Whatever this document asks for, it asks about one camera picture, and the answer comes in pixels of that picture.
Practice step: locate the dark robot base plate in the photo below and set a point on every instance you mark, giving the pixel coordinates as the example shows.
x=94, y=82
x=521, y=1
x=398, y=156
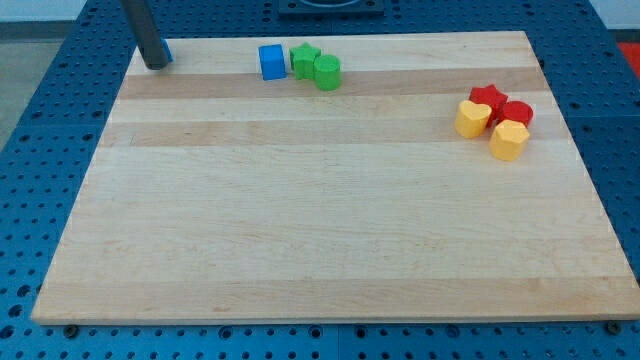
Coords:
x=330, y=7

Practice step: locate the yellow heart block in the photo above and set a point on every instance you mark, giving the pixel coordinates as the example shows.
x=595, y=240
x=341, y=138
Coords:
x=471, y=118

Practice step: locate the green cylinder block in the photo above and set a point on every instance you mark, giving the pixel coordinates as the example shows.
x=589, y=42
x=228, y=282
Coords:
x=327, y=72

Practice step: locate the large wooden board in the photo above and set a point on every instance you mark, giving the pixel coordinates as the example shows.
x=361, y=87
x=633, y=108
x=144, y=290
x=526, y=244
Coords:
x=215, y=197

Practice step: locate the grey cylindrical robot pointer rod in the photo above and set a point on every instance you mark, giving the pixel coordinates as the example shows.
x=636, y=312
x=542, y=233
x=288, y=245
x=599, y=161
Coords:
x=143, y=26

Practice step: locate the blue block behind rod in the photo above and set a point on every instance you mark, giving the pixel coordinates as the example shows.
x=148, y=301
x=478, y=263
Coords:
x=167, y=50

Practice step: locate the red star block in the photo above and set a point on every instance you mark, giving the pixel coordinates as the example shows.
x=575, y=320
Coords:
x=489, y=95

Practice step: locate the blue cube block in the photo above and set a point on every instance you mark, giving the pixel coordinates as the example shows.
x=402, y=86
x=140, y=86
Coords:
x=272, y=62

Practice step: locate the yellow hexagon block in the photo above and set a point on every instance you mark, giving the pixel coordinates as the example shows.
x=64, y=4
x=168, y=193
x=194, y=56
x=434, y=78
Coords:
x=508, y=140

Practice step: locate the green star block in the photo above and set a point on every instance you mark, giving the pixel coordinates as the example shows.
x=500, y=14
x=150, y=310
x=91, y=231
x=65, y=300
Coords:
x=302, y=60

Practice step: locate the red cylinder block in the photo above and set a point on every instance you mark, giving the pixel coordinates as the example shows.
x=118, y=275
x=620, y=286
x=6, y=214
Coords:
x=517, y=111

